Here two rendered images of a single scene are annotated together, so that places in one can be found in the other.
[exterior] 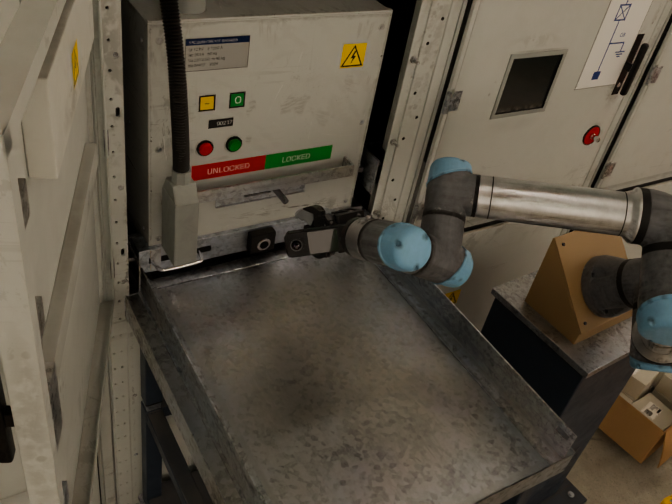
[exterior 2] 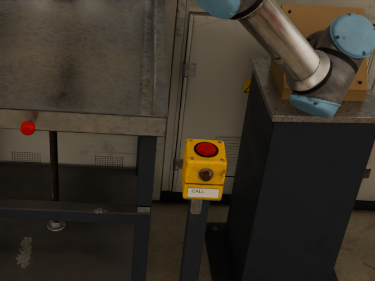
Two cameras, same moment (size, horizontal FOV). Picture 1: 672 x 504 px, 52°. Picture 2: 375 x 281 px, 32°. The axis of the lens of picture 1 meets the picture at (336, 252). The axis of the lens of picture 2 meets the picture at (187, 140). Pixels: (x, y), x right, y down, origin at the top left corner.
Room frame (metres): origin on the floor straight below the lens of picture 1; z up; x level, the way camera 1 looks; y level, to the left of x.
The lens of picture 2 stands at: (-0.19, -1.20, 1.67)
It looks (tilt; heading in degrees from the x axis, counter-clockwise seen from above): 36 degrees down; 32
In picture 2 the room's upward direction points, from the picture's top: 6 degrees clockwise
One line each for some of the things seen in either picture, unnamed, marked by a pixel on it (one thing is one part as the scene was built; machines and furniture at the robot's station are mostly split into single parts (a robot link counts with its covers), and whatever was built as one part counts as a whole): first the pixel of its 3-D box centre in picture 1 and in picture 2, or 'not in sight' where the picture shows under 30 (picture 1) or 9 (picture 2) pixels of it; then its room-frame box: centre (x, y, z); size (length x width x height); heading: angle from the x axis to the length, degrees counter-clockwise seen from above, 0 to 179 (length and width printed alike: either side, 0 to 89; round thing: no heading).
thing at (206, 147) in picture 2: not in sight; (206, 150); (0.73, -0.68, 0.90); 0.04 x 0.04 x 0.02
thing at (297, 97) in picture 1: (269, 136); not in sight; (1.21, 0.18, 1.15); 0.48 x 0.01 x 0.48; 128
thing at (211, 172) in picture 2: not in sight; (206, 176); (0.69, -0.71, 0.87); 0.03 x 0.01 x 0.03; 128
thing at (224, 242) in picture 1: (254, 231); not in sight; (1.23, 0.19, 0.89); 0.54 x 0.05 x 0.06; 128
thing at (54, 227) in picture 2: not in sight; (56, 222); (0.91, -0.06, 0.18); 0.06 x 0.06 x 0.02
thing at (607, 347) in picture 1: (577, 312); (315, 88); (1.37, -0.64, 0.74); 0.32 x 0.32 x 0.02; 42
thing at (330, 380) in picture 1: (337, 380); (49, 48); (0.91, -0.05, 0.82); 0.68 x 0.62 x 0.06; 38
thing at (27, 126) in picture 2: not in sight; (28, 125); (0.63, -0.28, 0.82); 0.04 x 0.03 x 0.03; 38
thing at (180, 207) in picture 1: (179, 217); not in sight; (1.03, 0.30, 1.04); 0.08 x 0.05 x 0.17; 38
